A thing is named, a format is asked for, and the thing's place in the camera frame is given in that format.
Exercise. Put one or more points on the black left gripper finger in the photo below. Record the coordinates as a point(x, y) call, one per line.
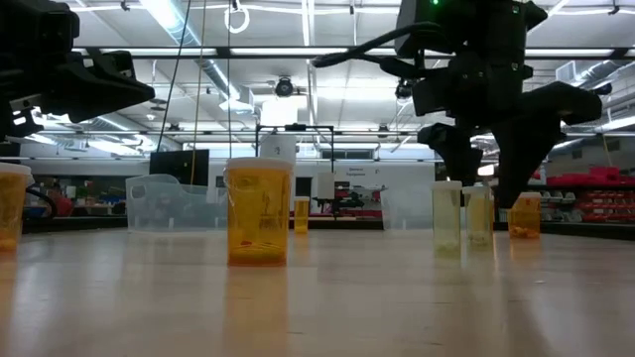
point(99, 94)

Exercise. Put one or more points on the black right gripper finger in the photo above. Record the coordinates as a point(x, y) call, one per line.
point(456, 154)
point(526, 139)

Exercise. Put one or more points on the pale yellow pill bottle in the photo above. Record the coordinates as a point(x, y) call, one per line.
point(446, 218)
point(478, 218)

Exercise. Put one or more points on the small orange pill bottle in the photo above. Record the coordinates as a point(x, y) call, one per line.
point(301, 218)
point(525, 223)

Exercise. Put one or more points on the large orange pill bottle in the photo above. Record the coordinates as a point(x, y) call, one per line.
point(12, 208)
point(258, 213)

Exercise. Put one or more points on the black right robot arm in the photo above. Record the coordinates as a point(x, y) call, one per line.
point(476, 25)

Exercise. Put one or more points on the black background robot arm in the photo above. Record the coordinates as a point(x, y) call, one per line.
point(344, 204)

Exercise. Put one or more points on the clear plastic bin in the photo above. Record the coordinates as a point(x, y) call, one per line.
point(407, 210)
point(173, 208)

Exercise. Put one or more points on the shelf with red bins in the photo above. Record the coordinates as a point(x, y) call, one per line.
point(595, 177)

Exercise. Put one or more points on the black monitor screen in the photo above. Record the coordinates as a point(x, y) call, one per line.
point(178, 168)

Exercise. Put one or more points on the white rectangular panel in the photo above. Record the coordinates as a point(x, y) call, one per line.
point(278, 148)

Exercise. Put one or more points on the black ceiling dome camera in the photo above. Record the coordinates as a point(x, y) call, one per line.
point(284, 87)
point(403, 90)

